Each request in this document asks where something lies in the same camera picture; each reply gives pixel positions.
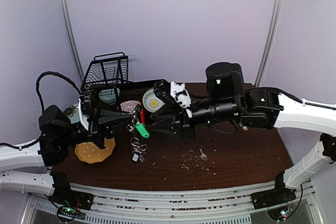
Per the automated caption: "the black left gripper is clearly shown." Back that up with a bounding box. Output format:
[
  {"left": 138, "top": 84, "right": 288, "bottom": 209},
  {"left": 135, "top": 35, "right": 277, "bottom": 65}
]
[{"left": 59, "top": 104, "right": 132, "bottom": 149}]

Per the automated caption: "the green tagged key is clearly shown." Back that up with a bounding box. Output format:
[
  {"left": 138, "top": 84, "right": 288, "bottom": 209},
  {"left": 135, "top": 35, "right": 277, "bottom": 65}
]
[{"left": 135, "top": 123, "right": 150, "bottom": 138}]

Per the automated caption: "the red handled keyring with keys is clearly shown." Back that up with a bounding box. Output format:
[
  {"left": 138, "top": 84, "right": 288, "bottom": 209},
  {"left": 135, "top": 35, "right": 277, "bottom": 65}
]
[{"left": 127, "top": 105, "right": 148, "bottom": 164}]

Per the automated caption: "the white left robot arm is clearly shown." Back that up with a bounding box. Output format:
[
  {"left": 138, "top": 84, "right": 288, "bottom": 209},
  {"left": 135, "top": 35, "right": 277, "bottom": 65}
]
[{"left": 1, "top": 97, "right": 132, "bottom": 205}]

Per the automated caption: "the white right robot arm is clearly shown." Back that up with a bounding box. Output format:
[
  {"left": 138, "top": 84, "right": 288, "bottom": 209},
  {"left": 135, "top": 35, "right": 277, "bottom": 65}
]
[{"left": 151, "top": 62, "right": 335, "bottom": 204}]

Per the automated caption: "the pink patterned bowl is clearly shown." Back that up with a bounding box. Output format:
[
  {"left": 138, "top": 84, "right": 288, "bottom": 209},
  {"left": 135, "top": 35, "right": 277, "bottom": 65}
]
[{"left": 120, "top": 100, "right": 141, "bottom": 112}]

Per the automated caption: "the light blue plate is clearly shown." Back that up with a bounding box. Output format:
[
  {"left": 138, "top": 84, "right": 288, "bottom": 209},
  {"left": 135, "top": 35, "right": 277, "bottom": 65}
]
[{"left": 64, "top": 105, "right": 80, "bottom": 124}]

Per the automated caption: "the yellow dotted plate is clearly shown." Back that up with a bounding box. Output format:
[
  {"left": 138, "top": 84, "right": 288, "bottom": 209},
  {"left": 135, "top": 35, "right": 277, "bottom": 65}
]
[{"left": 75, "top": 138, "right": 115, "bottom": 164}]

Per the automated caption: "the loose silver key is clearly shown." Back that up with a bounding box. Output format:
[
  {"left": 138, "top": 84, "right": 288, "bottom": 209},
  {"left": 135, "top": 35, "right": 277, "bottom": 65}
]
[{"left": 199, "top": 148, "right": 208, "bottom": 161}]

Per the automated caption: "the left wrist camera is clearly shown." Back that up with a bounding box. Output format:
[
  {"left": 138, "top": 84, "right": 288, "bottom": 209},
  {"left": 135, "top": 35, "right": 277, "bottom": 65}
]
[{"left": 78, "top": 91, "right": 92, "bottom": 130}]

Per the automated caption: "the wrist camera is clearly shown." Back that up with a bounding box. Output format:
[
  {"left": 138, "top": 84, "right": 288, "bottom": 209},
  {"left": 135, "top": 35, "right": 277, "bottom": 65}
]
[
  {"left": 78, "top": 91, "right": 92, "bottom": 130},
  {"left": 154, "top": 80, "right": 193, "bottom": 119}
]

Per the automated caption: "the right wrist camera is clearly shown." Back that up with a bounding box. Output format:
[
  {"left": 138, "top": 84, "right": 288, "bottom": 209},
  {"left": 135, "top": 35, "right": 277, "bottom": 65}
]
[{"left": 154, "top": 80, "right": 193, "bottom": 119}]

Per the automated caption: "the black wire dish rack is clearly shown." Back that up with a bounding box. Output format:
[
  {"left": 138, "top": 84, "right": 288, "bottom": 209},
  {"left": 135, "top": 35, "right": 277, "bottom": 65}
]
[{"left": 80, "top": 52, "right": 171, "bottom": 112}]

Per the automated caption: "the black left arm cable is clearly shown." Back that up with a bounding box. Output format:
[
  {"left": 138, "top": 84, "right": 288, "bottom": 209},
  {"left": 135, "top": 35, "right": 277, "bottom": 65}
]
[{"left": 35, "top": 71, "right": 81, "bottom": 120}]

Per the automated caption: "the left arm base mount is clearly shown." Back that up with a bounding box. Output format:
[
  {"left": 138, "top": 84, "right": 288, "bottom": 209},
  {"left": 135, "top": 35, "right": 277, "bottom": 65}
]
[{"left": 47, "top": 172, "right": 94, "bottom": 223}]

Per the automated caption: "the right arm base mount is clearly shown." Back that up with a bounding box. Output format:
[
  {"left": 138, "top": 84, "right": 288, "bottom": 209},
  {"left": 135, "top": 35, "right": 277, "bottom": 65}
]
[{"left": 251, "top": 171, "right": 311, "bottom": 222}]

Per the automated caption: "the left aluminium frame post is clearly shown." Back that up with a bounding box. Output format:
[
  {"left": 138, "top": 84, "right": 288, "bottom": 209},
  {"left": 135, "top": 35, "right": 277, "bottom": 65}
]
[{"left": 60, "top": 0, "right": 85, "bottom": 82}]

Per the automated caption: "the aluminium frame post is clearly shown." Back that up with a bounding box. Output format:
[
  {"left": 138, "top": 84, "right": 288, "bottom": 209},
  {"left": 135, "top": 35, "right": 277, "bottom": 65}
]
[
  {"left": 254, "top": 0, "right": 284, "bottom": 87},
  {"left": 60, "top": 0, "right": 85, "bottom": 82}
]

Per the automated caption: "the right aluminium frame post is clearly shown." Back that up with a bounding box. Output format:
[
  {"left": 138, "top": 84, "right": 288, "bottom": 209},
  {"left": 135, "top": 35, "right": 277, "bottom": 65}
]
[{"left": 254, "top": 0, "right": 284, "bottom": 87}]

